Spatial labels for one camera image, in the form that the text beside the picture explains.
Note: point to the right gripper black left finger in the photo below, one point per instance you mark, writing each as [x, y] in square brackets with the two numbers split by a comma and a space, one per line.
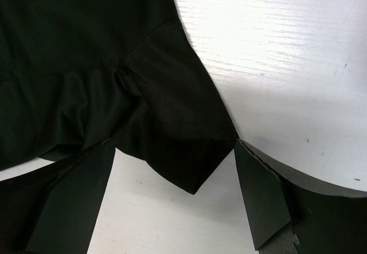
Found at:
[54, 209]

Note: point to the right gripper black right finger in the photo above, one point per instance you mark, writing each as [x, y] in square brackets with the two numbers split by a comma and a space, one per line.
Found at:
[291, 212]

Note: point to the black t shirt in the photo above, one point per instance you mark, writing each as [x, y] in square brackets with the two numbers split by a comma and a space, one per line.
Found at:
[78, 72]

